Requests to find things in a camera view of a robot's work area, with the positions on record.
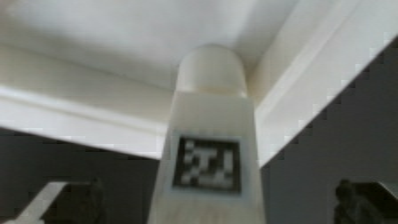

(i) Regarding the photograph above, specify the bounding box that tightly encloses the white square table top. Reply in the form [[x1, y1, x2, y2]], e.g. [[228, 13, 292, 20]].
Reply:
[[0, 0, 398, 159]]

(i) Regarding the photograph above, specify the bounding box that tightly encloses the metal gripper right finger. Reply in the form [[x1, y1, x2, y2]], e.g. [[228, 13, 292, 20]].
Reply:
[[333, 179, 398, 224]]

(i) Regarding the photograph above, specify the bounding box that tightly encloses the white table leg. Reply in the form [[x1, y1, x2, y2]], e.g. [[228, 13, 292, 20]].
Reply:
[[148, 45, 265, 224]]

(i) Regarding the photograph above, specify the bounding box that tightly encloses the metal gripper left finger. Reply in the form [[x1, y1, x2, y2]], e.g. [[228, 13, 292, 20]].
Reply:
[[13, 180, 107, 224]]

